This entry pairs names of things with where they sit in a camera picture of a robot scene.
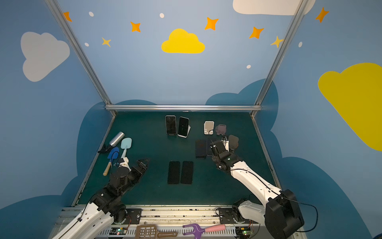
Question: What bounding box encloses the aluminium frame post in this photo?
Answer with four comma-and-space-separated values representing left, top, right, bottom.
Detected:
45, 0, 112, 106
251, 0, 309, 120

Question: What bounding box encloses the aluminium frame left post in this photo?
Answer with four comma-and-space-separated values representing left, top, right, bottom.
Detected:
45, 0, 112, 106

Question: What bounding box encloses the right green circuit board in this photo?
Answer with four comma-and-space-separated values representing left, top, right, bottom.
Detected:
235, 227, 253, 239

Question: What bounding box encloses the blue toy shovel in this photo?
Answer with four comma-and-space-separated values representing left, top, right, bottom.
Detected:
103, 147, 119, 176

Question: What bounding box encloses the green circuit board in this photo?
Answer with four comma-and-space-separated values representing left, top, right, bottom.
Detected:
235, 227, 253, 239
108, 228, 128, 236

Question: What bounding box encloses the aluminium frame back bar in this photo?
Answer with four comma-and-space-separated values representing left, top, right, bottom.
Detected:
105, 105, 262, 112

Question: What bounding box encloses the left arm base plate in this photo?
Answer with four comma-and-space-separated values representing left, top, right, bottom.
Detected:
114, 208, 142, 225

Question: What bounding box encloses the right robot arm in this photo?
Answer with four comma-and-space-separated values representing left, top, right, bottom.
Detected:
210, 141, 304, 239

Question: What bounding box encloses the silver metal cylinder tool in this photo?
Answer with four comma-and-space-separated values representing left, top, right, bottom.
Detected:
98, 131, 125, 154

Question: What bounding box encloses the purple pink toy fork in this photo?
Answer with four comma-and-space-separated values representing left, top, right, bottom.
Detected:
183, 224, 226, 239

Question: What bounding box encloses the purple phone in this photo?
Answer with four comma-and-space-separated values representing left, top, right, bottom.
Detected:
207, 137, 216, 156

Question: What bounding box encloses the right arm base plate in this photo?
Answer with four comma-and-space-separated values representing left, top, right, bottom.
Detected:
215, 207, 262, 224

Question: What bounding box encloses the light blue spatula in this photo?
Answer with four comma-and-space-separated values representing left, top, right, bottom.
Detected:
121, 137, 132, 158

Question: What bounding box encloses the aluminium frame right post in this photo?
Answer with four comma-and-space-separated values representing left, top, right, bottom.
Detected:
251, 0, 309, 120

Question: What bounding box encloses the brown slotted spatula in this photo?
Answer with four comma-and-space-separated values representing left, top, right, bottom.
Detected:
135, 225, 178, 239

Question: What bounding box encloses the left green circuit board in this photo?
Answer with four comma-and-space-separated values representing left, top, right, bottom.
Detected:
108, 228, 128, 236

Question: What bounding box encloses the white phone stand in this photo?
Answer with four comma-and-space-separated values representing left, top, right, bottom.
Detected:
204, 120, 214, 135

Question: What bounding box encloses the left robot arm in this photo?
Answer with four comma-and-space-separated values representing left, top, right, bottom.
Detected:
54, 158, 150, 239

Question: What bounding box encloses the black phone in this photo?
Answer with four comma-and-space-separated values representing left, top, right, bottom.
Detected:
165, 116, 177, 135
195, 139, 207, 158
167, 161, 181, 185
178, 117, 191, 138
180, 161, 194, 185

